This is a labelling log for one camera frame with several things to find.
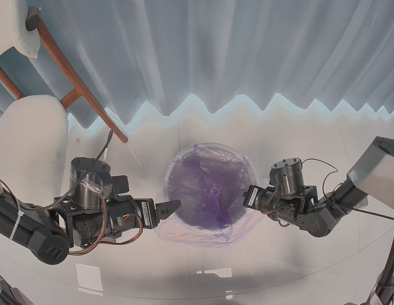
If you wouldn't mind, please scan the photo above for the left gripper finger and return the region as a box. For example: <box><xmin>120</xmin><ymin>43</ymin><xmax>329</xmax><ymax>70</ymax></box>
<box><xmin>155</xmin><ymin>199</ymin><xmax>182</xmax><ymax>221</ymax></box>

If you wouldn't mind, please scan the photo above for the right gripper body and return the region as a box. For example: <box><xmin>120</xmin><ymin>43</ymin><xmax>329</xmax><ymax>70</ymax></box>
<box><xmin>243</xmin><ymin>184</ymin><xmax>281</xmax><ymax>216</ymax></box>

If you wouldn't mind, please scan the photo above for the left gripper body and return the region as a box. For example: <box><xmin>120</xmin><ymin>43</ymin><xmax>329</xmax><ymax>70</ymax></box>
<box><xmin>105</xmin><ymin>197</ymin><xmax>161</xmax><ymax>240</ymax></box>

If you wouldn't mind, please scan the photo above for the purple plastic bag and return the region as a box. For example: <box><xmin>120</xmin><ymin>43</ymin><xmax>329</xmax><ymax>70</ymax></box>
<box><xmin>154</xmin><ymin>141</ymin><xmax>258</xmax><ymax>244</ymax></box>

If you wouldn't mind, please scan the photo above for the grey trash bin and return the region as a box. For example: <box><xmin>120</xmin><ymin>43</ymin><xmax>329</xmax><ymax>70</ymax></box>
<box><xmin>161</xmin><ymin>143</ymin><xmax>258</xmax><ymax>234</ymax></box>

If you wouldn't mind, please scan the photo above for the white cushioned wooden chair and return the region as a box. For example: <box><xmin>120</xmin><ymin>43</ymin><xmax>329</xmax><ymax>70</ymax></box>
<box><xmin>0</xmin><ymin>0</ymin><xmax>129</xmax><ymax>202</ymax></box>

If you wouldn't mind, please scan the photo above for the pale blue curtain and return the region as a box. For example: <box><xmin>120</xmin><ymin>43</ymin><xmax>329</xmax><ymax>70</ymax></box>
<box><xmin>0</xmin><ymin>0</ymin><xmax>394</xmax><ymax>133</ymax></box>

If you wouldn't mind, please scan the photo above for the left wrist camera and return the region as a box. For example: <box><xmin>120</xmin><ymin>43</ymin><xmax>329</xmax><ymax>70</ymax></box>
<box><xmin>111</xmin><ymin>174</ymin><xmax>130</xmax><ymax>200</ymax></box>

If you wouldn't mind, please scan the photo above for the black cable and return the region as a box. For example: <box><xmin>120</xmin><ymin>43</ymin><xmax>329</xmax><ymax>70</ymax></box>
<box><xmin>303</xmin><ymin>158</ymin><xmax>340</xmax><ymax>199</ymax></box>
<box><xmin>34</xmin><ymin>128</ymin><xmax>114</xmax><ymax>210</ymax></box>

